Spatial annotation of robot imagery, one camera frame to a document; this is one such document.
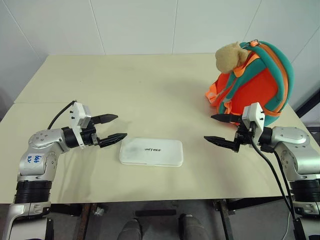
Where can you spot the tan plush toy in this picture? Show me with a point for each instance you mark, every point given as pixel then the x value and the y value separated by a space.
pixel 228 58

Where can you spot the dark rounded shape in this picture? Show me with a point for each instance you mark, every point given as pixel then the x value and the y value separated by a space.
pixel 130 230
pixel 192 227

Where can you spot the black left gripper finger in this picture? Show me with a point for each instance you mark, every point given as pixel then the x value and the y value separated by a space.
pixel 105 118
pixel 111 140

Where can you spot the orange and teal backpack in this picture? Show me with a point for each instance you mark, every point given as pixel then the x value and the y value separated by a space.
pixel 255 90

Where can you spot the rusty brown table leg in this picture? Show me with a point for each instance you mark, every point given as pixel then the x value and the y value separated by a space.
pixel 83 222

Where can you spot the black metal table frame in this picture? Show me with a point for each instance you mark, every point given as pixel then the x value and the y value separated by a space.
pixel 226 215

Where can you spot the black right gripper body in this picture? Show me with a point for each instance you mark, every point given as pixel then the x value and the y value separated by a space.
pixel 243 136

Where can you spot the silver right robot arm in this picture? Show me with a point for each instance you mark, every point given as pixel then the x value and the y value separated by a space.
pixel 297 155

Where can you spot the crumpled white paper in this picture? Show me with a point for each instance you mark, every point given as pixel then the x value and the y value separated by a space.
pixel 99 211

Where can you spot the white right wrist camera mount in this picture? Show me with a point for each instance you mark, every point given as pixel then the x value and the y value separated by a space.
pixel 255 112

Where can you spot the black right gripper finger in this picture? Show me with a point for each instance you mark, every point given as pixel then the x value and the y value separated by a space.
pixel 225 118
pixel 221 141

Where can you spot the white plastic case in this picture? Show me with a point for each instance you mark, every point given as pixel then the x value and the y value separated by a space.
pixel 152 152

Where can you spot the flat black bar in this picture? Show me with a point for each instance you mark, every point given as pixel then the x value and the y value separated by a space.
pixel 155 213

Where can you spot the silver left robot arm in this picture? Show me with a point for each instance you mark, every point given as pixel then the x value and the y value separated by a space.
pixel 37 160

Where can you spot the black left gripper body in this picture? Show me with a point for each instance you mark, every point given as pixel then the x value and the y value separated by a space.
pixel 88 138

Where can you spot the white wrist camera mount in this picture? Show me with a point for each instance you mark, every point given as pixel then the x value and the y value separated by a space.
pixel 78 112
pixel 255 112

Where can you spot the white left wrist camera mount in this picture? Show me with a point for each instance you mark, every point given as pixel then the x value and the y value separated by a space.
pixel 78 112

